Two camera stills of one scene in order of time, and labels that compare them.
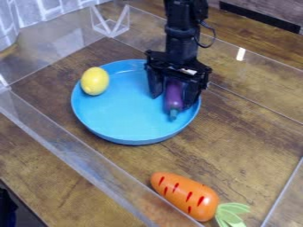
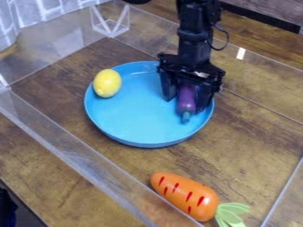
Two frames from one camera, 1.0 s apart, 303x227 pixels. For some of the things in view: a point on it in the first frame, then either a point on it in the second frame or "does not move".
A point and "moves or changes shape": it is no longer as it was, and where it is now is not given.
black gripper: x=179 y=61 -> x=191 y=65
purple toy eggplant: x=174 y=97 moves or changes shape
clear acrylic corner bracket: x=110 y=28 does not move
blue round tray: x=126 y=115 moves or changes shape
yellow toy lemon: x=95 y=81 -> x=107 y=83
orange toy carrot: x=195 y=200 does not move
